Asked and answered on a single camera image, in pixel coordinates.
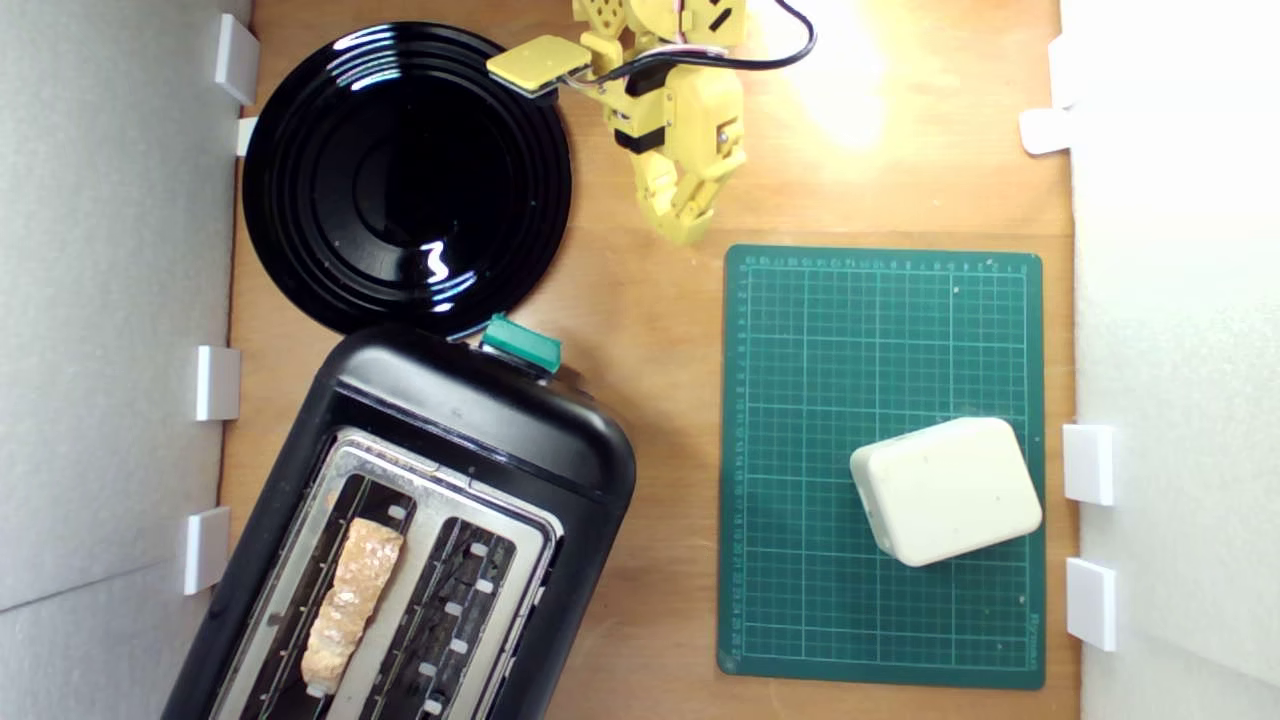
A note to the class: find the brown bread slice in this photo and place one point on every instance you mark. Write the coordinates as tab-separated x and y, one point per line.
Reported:
350	600

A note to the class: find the green toaster lever knob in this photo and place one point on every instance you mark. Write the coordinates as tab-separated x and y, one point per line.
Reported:
520	343

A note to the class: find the black two-slot toaster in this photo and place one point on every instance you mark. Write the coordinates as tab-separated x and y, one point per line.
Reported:
450	420

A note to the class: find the green cutting mat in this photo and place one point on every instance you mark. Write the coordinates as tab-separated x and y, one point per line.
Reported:
800	400

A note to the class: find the black plate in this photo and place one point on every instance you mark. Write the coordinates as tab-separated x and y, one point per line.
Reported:
380	180

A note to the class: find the white block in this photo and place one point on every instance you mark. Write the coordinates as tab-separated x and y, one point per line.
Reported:
945	490

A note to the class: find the white wall clip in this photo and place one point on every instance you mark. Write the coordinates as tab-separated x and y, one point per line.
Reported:
207	550
237	58
246	135
218	383
1045	130
1090	604
1088	464

